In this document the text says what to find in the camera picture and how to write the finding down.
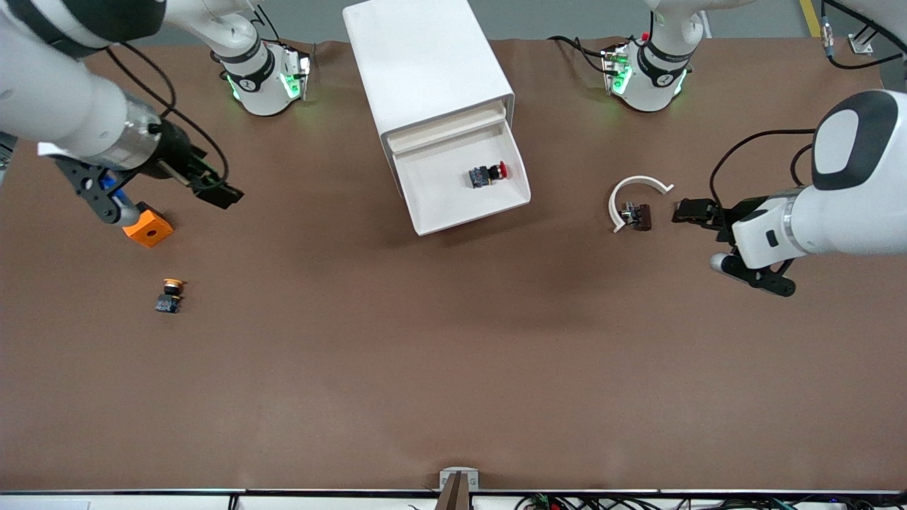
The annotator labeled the red push button switch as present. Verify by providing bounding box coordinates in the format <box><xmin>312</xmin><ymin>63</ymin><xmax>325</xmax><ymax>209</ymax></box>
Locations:
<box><xmin>468</xmin><ymin>161</ymin><xmax>509</xmax><ymax>189</ymax></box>

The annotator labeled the white drawer cabinet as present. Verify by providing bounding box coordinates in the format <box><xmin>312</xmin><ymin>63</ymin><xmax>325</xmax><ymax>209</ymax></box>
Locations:
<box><xmin>342</xmin><ymin>0</ymin><xmax>516</xmax><ymax>199</ymax></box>

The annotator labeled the small brown component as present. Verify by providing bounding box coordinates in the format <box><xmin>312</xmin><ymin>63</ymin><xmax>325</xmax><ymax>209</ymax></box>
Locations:
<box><xmin>620</xmin><ymin>202</ymin><xmax>653</xmax><ymax>232</ymax></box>

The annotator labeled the white curved plastic arc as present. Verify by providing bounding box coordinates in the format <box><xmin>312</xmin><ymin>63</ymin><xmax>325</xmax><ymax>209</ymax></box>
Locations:
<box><xmin>608</xmin><ymin>175</ymin><xmax>675</xmax><ymax>234</ymax></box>

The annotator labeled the orange box with hole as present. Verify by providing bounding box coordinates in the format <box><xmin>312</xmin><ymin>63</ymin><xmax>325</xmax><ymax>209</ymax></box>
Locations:
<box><xmin>122</xmin><ymin>201</ymin><xmax>174</xmax><ymax>249</ymax></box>

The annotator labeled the brown table cover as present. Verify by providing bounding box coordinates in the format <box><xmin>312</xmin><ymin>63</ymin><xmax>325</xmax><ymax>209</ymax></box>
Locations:
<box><xmin>0</xmin><ymin>35</ymin><xmax>907</xmax><ymax>493</ymax></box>

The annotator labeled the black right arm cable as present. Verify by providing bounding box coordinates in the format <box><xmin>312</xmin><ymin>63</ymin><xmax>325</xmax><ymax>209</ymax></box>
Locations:
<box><xmin>105</xmin><ymin>42</ymin><xmax>231</xmax><ymax>191</ymax></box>

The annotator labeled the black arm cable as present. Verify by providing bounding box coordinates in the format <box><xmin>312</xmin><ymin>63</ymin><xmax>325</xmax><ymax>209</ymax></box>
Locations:
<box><xmin>711</xmin><ymin>127</ymin><xmax>819</xmax><ymax>213</ymax></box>
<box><xmin>105</xmin><ymin>42</ymin><xmax>231</xmax><ymax>191</ymax></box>

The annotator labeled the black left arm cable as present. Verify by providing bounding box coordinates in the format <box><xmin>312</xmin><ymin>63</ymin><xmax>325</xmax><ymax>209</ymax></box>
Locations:
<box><xmin>711</xmin><ymin>127</ymin><xmax>819</xmax><ymax>213</ymax></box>

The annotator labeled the yellow push button switch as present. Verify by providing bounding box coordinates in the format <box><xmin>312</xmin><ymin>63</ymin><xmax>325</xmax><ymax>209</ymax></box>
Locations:
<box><xmin>154</xmin><ymin>278</ymin><xmax>186</xmax><ymax>315</ymax></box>

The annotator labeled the aluminium frame post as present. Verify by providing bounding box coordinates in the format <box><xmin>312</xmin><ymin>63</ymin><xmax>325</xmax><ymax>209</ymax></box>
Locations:
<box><xmin>847</xmin><ymin>21</ymin><xmax>877</xmax><ymax>56</ymax></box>

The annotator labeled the black base cable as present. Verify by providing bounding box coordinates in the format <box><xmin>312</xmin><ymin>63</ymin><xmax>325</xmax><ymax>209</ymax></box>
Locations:
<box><xmin>548</xmin><ymin>34</ymin><xmax>616</xmax><ymax>75</ymax></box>

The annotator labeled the small metal bracket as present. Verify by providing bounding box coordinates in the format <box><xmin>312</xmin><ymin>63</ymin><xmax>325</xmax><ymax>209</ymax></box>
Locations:
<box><xmin>439</xmin><ymin>467</ymin><xmax>480</xmax><ymax>492</ymax></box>

